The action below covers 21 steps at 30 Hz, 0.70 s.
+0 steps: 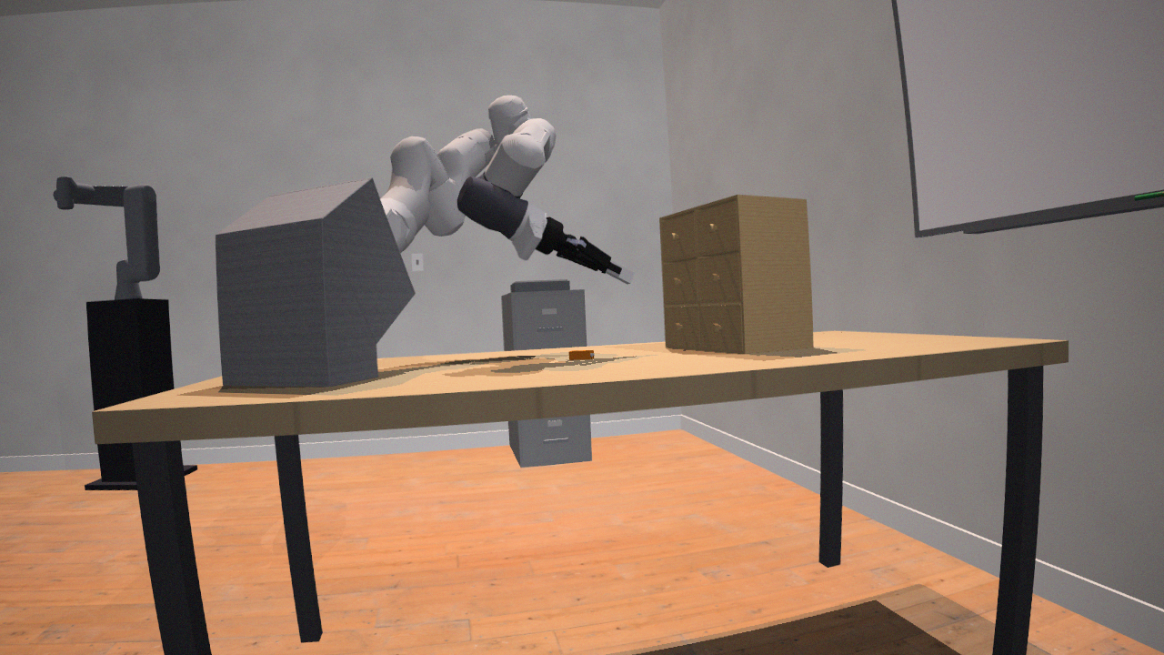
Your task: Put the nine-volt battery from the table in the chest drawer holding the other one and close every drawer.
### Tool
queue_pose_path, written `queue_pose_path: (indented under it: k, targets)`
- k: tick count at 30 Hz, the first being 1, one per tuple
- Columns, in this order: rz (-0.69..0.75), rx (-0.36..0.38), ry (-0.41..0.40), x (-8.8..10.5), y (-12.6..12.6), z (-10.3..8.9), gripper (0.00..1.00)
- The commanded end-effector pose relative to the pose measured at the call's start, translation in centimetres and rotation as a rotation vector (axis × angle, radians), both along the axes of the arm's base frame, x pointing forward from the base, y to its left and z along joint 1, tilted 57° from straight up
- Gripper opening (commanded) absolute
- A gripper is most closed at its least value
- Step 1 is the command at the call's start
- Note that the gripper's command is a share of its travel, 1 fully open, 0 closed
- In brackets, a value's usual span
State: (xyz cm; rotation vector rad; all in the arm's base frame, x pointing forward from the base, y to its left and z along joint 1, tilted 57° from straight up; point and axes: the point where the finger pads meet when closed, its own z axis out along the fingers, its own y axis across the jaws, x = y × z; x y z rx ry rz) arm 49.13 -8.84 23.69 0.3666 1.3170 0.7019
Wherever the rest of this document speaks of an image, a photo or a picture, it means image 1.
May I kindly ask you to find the small brown wooden chest of drawers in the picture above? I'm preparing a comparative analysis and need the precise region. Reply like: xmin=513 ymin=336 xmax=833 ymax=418
xmin=659 ymin=195 xmax=814 ymax=354

